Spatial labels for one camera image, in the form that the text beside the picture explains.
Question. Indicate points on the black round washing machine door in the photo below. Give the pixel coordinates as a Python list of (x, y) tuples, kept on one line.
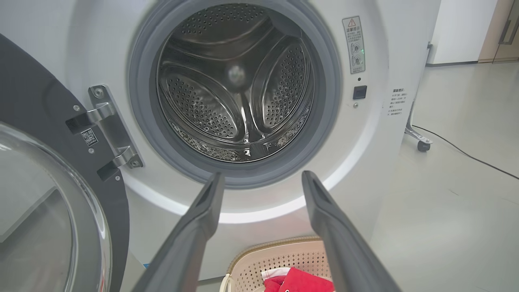
[(40, 101)]

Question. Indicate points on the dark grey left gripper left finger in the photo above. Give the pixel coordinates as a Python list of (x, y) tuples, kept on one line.
[(190, 235)]

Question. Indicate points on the white washing machine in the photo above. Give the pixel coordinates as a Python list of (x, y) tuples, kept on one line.
[(365, 162)]

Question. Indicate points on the cream perforated laundry basket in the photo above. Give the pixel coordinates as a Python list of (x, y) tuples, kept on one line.
[(279, 255)]

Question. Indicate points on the black door latch socket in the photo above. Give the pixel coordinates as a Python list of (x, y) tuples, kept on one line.
[(359, 92)]

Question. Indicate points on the stainless steel washer drum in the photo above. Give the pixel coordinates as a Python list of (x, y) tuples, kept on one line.
[(202, 105)]

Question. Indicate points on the red white jersey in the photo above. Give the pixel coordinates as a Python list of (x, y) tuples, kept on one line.
[(300, 282)]

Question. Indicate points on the steel door hinge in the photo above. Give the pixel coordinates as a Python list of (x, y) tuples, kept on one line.
[(111, 121)]

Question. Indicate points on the white warning sticker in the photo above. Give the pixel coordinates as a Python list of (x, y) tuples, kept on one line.
[(353, 40)]

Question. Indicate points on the white rolling partition panel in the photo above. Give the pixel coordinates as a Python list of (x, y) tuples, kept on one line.
[(462, 32)]

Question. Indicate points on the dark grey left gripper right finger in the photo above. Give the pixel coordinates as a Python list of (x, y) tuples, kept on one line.
[(344, 247)]

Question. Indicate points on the black caster wheel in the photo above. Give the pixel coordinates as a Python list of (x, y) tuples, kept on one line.
[(424, 146)]

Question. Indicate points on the grey rubber door gasket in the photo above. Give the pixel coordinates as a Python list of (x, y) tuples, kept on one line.
[(146, 134)]

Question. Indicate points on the light wooden cabinet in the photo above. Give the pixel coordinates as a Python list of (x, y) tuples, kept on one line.
[(496, 40)]

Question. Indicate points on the small QR code sticker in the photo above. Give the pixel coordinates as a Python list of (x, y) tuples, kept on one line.
[(89, 137)]

